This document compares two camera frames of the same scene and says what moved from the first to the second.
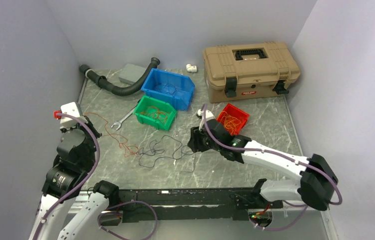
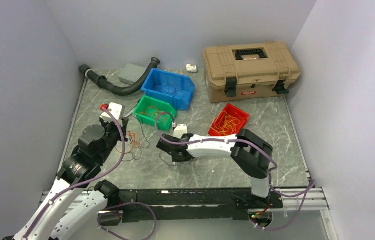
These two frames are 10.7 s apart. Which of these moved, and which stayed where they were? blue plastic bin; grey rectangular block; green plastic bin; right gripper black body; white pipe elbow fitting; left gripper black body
Moved: left gripper black body; right gripper black body
Stayed: white pipe elbow fitting; green plastic bin; grey rectangular block; blue plastic bin
